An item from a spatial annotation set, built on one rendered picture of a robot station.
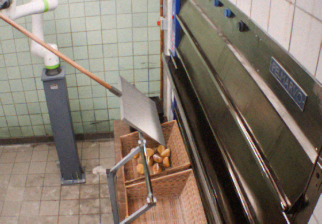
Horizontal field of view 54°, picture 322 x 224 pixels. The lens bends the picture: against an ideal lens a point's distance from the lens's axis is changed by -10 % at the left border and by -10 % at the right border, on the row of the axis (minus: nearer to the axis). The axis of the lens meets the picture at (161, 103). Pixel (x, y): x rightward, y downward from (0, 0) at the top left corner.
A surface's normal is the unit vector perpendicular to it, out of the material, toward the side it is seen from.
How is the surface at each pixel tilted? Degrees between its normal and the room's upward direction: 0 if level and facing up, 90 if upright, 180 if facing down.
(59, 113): 90
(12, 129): 90
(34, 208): 0
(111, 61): 90
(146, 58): 90
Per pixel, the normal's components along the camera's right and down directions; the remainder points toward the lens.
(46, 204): 0.00, -0.85
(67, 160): 0.21, 0.51
